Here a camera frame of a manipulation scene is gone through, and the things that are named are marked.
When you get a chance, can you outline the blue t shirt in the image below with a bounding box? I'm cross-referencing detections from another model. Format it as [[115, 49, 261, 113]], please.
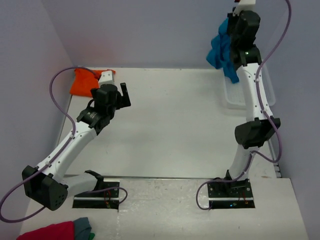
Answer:
[[206, 18, 240, 84]]

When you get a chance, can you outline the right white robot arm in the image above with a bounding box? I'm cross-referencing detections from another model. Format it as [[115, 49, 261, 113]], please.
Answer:
[[223, 10, 281, 197]]

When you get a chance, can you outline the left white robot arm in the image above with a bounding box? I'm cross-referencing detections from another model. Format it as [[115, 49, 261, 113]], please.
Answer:
[[22, 82, 131, 211]]

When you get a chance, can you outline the orange folded t shirt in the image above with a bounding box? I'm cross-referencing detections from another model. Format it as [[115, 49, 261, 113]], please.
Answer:
[[69, 67, 116, 98]]

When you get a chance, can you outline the white plastic basket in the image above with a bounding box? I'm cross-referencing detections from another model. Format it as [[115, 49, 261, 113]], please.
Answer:
[[222, 66, 276, 110]]

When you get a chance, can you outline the grey t shirt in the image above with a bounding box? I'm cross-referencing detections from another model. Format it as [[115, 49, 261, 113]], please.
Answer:
[[73, 217, 92, 240]]

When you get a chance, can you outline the green t shirt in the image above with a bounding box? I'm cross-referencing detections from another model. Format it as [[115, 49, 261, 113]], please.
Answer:
[[88, 232, 95, 240]]

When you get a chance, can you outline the red t shirt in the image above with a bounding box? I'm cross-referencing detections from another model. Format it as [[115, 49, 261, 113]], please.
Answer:
[[17, 221, 75, 240]]

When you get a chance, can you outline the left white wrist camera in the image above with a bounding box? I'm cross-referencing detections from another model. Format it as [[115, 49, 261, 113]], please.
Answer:
[[98, 70, 115, 87]]

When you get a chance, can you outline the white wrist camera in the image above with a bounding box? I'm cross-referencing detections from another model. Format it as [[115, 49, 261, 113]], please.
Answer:
[[98, 70, 115, 87], [232, 0, 256, 16]]

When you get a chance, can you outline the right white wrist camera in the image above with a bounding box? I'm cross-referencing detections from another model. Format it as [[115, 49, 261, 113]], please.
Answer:
[[232, 0, 256, 16]]

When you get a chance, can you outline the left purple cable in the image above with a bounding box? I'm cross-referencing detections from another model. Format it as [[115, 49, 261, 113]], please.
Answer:
[[0, 66, 128, 223]]

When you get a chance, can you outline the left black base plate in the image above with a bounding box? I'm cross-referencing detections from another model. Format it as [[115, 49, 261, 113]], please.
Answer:
[[72, 179, 120, 210]]

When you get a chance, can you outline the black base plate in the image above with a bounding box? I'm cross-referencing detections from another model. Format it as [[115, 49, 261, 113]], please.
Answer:
[[207, 179, 255, 210], [72, 179, 120, 210]]

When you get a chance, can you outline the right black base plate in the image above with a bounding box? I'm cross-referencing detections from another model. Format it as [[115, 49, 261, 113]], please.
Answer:
[[207, 179, 255, 210]]

